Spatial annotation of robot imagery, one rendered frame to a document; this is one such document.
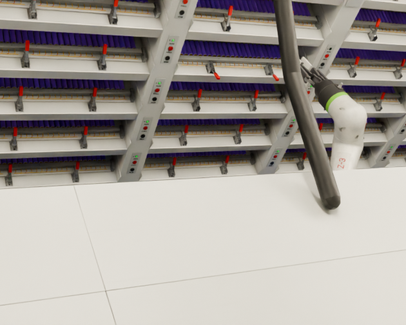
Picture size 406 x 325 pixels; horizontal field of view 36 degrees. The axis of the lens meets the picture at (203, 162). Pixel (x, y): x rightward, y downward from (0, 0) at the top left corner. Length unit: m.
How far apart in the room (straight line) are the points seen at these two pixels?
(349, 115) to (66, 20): 0.98
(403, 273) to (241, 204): 0.21
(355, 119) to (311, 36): 0.54
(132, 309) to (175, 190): 0.17
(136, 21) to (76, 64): 0.26
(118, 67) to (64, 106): 0.25
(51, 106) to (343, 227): 1.70
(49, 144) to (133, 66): 0.46
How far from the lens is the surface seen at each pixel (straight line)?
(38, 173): 2.62
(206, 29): 2.31
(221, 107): 2.61
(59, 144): 2.49
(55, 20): 2.11
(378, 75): 2.95
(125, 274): 0.63
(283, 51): 0.86
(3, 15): 2.08
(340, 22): 2.57
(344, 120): 2.13
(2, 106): 2.32
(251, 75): 2.53
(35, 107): 2.34
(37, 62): 2.22
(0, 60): 2.20
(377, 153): 3.37
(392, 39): 2.84
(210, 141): 2.73
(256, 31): 2.42
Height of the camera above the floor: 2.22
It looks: 40 degrees down
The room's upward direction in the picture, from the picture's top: 22 degrees clockwise
